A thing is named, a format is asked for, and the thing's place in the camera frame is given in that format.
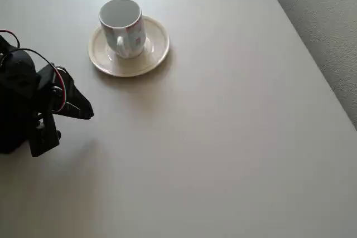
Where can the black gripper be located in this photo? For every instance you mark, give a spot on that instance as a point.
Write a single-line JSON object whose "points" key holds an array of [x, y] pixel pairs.
{"points": [[75, 94]]}

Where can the white patterned mug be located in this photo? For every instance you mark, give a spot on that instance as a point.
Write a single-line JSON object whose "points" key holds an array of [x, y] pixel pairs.
{"points": [[120, 12]]}

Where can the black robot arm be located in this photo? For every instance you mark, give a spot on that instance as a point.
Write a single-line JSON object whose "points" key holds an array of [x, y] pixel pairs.
{"points": [[14, 96]]}

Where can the cream white saucer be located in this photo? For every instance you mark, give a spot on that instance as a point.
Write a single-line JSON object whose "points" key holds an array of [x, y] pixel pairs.
{"points": [[156, 48]]}

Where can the black gripper camera module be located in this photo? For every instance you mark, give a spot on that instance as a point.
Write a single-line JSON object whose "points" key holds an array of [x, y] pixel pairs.
{"points": [[44, 137]]}

